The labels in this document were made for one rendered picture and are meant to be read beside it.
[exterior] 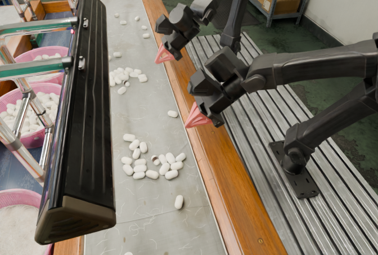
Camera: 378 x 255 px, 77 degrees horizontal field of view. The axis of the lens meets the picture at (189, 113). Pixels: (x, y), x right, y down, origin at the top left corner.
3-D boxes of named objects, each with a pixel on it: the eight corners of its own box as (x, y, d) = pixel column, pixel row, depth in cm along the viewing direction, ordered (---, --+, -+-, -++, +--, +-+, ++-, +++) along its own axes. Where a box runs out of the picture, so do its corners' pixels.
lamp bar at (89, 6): (106, 10, 69) (100, -17, 64) (117, 228, 26) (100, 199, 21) (77, 13, 67) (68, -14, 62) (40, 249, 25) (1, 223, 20)
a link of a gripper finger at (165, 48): (149, 61, 87) (167, 43, 84) (147, 51, 92) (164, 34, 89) (162, 71, 92) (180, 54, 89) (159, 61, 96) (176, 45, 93)
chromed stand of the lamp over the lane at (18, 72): (126, 144, 80) (86, 10, 49) (132, 199, 67) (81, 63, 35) (67, 156, 77) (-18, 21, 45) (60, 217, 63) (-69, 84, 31)
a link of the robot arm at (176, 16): (180, 27, 75) (201, -8, 73) (163, 18, 79) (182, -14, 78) (198, 43, 85) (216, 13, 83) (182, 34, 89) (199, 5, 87)
